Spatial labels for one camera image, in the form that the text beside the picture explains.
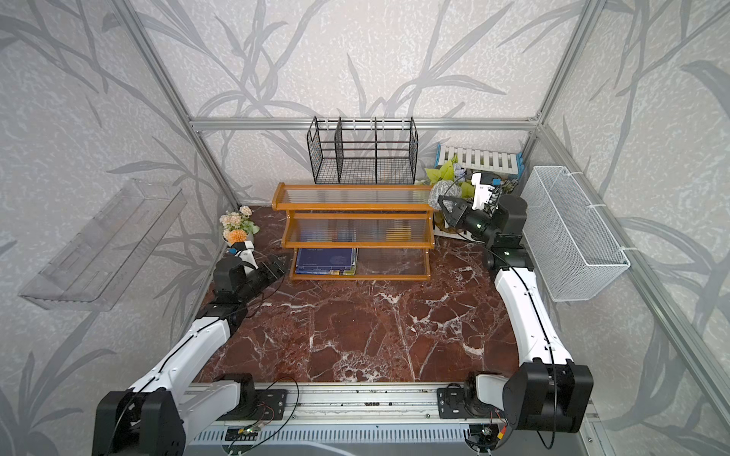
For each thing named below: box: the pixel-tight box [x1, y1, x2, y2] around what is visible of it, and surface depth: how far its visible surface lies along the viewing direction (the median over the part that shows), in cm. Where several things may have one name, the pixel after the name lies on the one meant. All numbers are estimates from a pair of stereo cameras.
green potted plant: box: [424, 154, 476, 199], surface depth 95 cm
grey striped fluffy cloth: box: [427, 179, 463, 213], surface depth 72 cm
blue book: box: [294, 247, 357, 276], surface depth 101 cm
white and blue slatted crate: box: [434, 143, 525, 180], surface depth 101 cm
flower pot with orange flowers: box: [219, 205, 261, 247], surface depth 101 cm
